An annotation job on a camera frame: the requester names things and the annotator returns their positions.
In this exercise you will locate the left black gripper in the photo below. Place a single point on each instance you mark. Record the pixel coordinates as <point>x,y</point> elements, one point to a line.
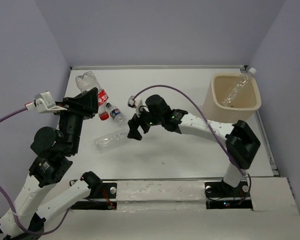
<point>86,103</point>

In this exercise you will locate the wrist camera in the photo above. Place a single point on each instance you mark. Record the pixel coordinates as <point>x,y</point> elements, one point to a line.
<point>45,103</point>
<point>135,103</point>

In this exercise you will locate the clear white cap bottle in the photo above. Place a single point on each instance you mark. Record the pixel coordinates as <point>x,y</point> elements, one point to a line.
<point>237,88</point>

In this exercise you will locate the metal table rail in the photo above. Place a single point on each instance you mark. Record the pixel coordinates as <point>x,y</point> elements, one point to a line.
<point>151,67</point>

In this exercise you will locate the beige plastic bin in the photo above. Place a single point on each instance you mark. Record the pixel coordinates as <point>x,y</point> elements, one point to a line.
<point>241,107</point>

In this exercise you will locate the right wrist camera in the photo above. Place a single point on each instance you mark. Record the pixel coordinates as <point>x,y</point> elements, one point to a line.
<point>135,103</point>

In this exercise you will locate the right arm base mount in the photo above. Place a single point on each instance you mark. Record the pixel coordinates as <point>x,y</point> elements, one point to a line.
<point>220,195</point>

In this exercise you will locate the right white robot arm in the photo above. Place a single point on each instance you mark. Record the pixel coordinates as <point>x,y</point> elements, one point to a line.
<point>237,139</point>

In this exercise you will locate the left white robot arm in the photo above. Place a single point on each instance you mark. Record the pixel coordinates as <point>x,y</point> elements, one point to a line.
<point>27,215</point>

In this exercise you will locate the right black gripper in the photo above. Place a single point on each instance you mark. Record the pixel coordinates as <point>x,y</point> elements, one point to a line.
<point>134,123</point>

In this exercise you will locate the crushed red label bottle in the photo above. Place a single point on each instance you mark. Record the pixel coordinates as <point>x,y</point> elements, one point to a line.
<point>87,82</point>

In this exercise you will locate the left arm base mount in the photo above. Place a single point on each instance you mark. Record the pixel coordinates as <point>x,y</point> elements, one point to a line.
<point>104,199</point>

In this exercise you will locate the black cap small bottle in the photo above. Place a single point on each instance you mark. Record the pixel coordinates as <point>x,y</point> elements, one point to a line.
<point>115,113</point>

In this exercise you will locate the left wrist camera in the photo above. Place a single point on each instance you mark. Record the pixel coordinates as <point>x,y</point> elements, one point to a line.
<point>45,103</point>

